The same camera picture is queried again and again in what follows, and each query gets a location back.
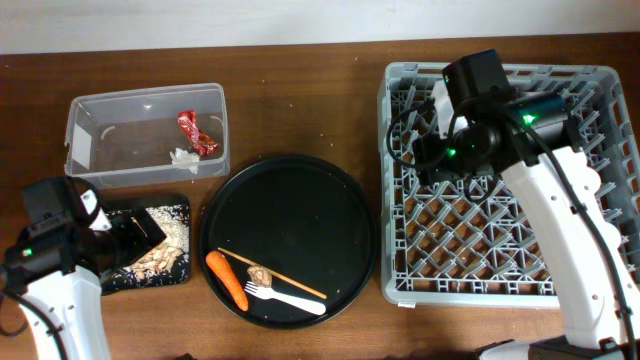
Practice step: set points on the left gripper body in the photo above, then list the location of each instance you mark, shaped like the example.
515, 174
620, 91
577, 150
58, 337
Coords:
129, 243

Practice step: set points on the white plastic fork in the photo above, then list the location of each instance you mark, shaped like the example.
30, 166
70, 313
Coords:
267, 293

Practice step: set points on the rice and nutshell scraps pile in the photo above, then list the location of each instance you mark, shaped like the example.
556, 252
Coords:
162, 260

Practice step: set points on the black rectangular tray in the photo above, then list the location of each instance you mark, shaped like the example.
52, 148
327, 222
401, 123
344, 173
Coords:
182, 274

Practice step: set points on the red snack wrapper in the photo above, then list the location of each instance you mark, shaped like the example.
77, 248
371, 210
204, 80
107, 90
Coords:
202, 143

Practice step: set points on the wooden chopstick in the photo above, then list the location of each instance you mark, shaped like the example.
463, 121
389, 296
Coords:
275, 274

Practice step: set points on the white tissue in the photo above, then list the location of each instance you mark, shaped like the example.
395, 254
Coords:
185, 160

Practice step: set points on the grey dishwasher rack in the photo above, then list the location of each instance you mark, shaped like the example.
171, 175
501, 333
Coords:
466, 244

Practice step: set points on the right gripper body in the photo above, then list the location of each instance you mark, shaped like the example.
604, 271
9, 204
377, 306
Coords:
454, 152

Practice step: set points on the brown food scrap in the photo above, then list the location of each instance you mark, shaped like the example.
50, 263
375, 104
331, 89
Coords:
260, 276

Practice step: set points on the round black tray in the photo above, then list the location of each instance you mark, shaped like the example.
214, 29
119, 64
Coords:
302, 217

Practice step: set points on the clear plastic bin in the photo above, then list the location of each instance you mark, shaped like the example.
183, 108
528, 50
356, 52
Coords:
124, 139

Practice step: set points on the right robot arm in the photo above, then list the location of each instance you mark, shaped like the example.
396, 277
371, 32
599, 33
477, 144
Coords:
531, 142

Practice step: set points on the orange carrot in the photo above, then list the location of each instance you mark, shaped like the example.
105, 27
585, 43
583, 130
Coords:
220, 266

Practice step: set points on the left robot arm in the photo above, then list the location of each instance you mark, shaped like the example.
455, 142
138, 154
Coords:
60, 260

